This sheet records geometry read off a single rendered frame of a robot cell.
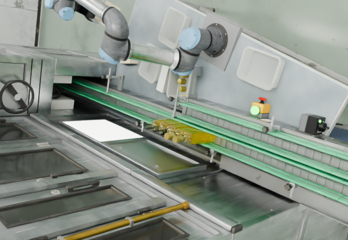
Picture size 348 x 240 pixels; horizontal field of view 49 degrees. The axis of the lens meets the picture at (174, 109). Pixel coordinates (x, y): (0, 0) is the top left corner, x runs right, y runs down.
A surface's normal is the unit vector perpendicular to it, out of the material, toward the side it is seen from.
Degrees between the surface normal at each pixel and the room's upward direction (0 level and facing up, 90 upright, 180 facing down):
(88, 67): 90
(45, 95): 90
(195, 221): 0
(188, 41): 4
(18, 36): 90
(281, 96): 0
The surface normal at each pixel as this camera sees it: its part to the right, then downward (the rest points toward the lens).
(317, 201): -0.70, 0.03
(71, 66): 0.69, 0.25
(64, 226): 0.15, -0.97
